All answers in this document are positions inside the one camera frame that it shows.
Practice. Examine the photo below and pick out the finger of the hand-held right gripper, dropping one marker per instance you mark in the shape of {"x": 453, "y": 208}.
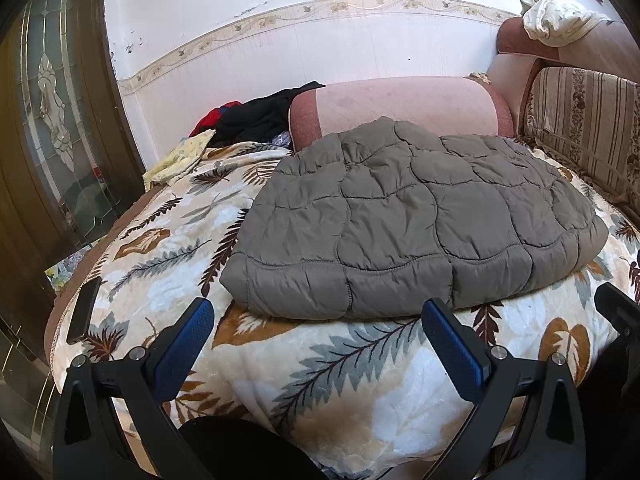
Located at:
{"x": 617, "y": 310}

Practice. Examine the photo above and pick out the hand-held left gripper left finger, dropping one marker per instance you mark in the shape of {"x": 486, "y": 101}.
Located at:
{"x": 182, "y": 345}

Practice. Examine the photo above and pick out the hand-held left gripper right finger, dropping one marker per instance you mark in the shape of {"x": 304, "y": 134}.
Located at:
{"x": 452, "y": 352}

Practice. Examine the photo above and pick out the grey quilted hooded jacket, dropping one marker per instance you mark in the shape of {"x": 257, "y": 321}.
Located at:
{"x": 410, "y": 220}

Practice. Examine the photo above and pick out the black clothes pile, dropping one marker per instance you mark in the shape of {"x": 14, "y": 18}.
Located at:
{"x": 260, "y": 115}

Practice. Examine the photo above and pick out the black smartphone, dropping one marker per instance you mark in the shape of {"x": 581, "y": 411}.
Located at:
{"x": 84, "y": 310}

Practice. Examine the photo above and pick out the leaf print fleece blanket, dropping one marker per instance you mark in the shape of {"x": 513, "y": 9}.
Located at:
{"x": 350, "y": 385}

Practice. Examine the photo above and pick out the person's leg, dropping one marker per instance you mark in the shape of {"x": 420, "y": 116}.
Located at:
{"x": 250, "y": 452}

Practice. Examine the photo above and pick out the colourful printed paper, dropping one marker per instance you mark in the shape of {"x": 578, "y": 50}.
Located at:
{"x": 60, "y": 272}

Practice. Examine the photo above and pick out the yellow floral cloth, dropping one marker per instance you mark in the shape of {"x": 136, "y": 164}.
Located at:
{"x": 177, "y": 160}

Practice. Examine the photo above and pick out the striped floral sofa cushion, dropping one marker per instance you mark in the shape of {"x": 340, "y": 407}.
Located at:
{"x": 585, "y": 125}

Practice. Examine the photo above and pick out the red cloth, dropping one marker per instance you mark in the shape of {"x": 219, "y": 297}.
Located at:
{"x": 207, "y": 120}

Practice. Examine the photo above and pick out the purple cloth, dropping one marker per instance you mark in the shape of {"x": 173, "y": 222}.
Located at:
{"x": 281, "y": 139}

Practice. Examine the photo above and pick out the wooden door with patterned glass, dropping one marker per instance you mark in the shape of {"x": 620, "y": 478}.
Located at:
{"x": 55, "y": 135}

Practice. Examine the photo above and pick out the pink sofa armrest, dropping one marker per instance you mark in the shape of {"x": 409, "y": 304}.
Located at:
{"x": 400, "y": 102}

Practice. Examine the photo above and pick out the small beige lace cloth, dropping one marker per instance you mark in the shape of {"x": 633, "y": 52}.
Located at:
{"x": 480, "y": 78}

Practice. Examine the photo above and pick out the pink sofa backrest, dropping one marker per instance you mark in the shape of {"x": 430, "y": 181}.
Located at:
{"x": 510, "y": 57}

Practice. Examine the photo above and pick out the white crumpled cloth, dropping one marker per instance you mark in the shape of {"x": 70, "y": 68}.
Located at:
{"x": 560, "y": 20}

